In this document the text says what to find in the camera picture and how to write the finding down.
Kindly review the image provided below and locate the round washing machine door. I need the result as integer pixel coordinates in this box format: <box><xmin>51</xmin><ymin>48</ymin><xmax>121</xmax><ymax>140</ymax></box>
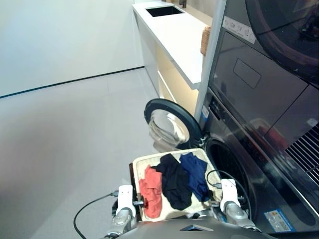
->
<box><xmin>144</xmin><ymin>98</ymin><xmax>204</xmax><ymax>152</ymax></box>

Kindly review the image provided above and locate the brown wicker basket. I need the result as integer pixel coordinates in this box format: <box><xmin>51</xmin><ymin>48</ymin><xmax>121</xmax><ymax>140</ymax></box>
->
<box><xmin>200</xmin><ymin>25</ymin><xmax>212</xmax><ymax>56</ymax></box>

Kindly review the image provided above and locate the orange cloth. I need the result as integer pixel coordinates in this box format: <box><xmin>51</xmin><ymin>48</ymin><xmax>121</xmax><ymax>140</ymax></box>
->
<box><xmin>138</xmin><ymin>164</ymin><xmax>164</xmax><ymax>219</ymax></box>

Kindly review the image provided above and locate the dark stacked dryer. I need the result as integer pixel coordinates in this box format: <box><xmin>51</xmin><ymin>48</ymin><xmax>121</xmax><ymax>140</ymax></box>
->
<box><xmin>208</xmin><ymin>0</ymin><xmax>319</xmax><ymax>185</ymax></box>

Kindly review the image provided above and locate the dark blue cloth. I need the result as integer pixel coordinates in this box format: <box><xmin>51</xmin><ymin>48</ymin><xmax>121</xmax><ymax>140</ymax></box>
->
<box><xmin>178</xmin><ymin>152</ymin><xmax>211</xmax><ymax>202</ymax></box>

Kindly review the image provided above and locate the black sink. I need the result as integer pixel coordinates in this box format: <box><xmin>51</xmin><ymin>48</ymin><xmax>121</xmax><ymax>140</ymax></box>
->
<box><xmin>145</xmin><ymin>6</ymin><xmax>185</xmax><ymax>18</ymax></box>

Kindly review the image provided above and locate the black cloth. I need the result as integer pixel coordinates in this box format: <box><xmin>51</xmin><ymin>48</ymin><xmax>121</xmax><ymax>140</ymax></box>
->
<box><xmin>152</xmin><ymin>153</ymin><xmax>192</xmax><ymax>211</ymax></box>

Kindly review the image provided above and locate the pale woven laundry basket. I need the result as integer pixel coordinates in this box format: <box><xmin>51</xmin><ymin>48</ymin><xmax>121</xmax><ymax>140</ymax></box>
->
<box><xmin>132</xmin><ymin>148</ymin><xmax>222</xmax><ymax>222</ymax></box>

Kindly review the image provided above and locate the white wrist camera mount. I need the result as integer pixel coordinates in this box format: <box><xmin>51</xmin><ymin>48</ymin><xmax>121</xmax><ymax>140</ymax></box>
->
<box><xmin>219</xmin><ymin>178</ymin><xmax>241</xmax><ymax>209</ymax></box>
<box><xmin>117</xmin><ymin>184</ymin><xmax>137</xmax><ymax>216</ymax></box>

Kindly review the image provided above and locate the grey washing machine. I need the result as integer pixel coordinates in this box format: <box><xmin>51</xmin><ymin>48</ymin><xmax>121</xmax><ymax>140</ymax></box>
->
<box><xmin>196</xmin><ymin>86</ymin><xmax>319</xmax><ymax>236</ymax></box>

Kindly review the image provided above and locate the white counter cabinet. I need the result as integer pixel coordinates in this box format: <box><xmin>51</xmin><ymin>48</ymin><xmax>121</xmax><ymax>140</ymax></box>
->
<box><xmin>132</xmin><ymin>0</ymin><xmax>214</xmax><ymax>105</ymax></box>

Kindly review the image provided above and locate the blue energy label sticker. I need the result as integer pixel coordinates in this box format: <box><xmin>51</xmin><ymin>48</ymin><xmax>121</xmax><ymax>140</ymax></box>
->
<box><xmin>263</xmin><ymin>211</ymin><xmax>292</xmax><ymax>232</ymax></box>

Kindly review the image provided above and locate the white warning label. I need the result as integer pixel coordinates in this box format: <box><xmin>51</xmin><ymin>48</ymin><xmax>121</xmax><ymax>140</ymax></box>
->
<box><xmin>223</xmin><ymin>16</ymin><xmax>256</xmax><ymax>44</ymax></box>

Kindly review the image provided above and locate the grey robot torso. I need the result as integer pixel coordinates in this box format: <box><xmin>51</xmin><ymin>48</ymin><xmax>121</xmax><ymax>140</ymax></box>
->
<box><xmin>113</xmin><ymin>215</ymin><xmax>275</xmax><ymax>239</ymax></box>

